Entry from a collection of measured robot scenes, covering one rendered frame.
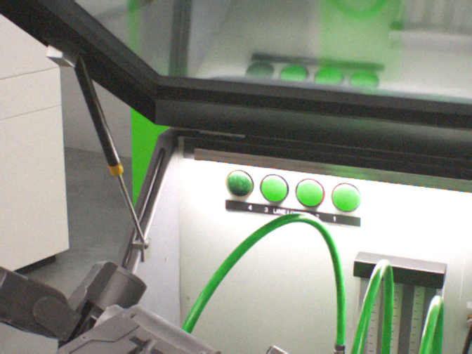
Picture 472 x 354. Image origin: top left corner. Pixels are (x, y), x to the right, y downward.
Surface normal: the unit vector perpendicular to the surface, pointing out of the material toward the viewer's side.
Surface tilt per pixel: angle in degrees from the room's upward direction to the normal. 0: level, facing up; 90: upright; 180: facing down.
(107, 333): 18
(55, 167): 90
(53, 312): 67
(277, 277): 90
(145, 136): 90
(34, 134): 90
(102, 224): 0
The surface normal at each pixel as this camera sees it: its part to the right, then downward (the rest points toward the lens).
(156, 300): 0.95, 0.12
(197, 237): -0.33, 0.31
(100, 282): 0.49, -0.10
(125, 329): 0.31, -0.88
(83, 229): 0.01, -0.95
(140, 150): -0.52, 0.27
